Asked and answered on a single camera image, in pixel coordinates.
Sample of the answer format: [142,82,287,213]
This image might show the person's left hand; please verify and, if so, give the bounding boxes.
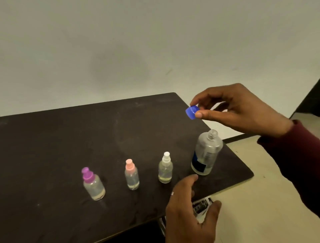
[165,174,222,243]

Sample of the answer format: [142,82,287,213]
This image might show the person's right hand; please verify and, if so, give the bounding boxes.
[190,83,293,139]

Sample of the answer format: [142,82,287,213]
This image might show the blue bottle cap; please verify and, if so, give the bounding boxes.
[185,105,200,121]

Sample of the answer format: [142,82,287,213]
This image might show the person's right forearm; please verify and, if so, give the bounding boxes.
[257,120,320,219]

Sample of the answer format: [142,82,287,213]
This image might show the black and white printed paper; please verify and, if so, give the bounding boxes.
[192,197,214,224]

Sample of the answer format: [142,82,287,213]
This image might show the large clear bottle dark label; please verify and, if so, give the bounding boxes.
[191,129,224,176]

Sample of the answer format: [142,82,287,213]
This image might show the small white-capped spray bottle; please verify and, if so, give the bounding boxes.
[158,152,173,184]

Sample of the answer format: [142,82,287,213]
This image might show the dark furniture piece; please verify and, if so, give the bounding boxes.
[289,79,320,118]

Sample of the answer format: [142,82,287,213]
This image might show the small pink-capped spray bottle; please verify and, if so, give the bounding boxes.
[124,159,140,191]

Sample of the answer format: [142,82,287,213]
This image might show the small purple-capped bottle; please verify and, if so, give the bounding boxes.
[81,167,106,201]

